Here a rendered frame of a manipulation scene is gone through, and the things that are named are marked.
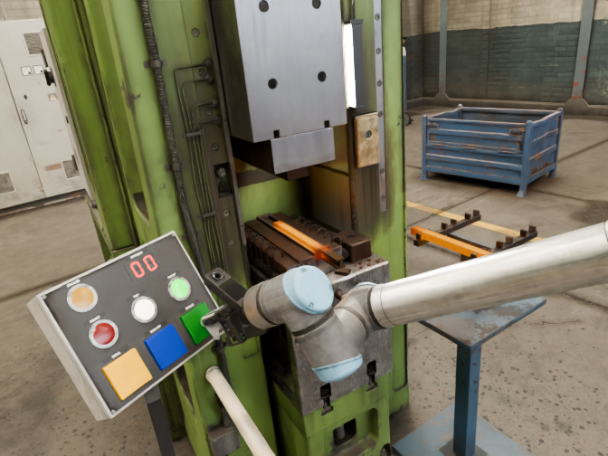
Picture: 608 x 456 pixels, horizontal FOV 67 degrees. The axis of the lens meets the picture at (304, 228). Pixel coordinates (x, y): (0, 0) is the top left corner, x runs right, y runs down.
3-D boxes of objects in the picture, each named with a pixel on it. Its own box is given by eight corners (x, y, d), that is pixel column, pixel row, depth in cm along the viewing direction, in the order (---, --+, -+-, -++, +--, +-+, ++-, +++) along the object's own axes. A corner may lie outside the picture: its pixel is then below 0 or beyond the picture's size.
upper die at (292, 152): (335, 159, 134) (333, 127, 130) (274, 174, 125) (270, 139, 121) (271, 140, 168) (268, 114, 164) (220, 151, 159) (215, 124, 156)
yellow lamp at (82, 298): (98, 306, 93) (92, 288, 92) (73, 314, 91) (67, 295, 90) (96, 299, 96) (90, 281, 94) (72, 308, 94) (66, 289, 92)
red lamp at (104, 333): (119, 342, 94) (114, 324, 92) (95, 350, 92) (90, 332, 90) (117, 335, 96) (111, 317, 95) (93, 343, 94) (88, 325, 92)
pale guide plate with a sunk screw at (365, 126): (380, 162, 158) (378, 112, 152) (358, 167, 154) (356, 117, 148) (375, 161, 160) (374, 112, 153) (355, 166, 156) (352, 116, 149)
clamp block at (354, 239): (373, 256, 152) (372, 238, 150) (352, 263, 149) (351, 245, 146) (351, 244, 162) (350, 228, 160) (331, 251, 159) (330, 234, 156)
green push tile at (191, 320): (219, 328, 111) (204, 300, 110) (197, 345, 105) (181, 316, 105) (215, 329, 112) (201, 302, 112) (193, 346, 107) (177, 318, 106)
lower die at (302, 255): (343, 267, 147) (341, 243, 144) (289, 287, 138) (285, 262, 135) (282, 230, 181) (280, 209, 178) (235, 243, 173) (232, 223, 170)
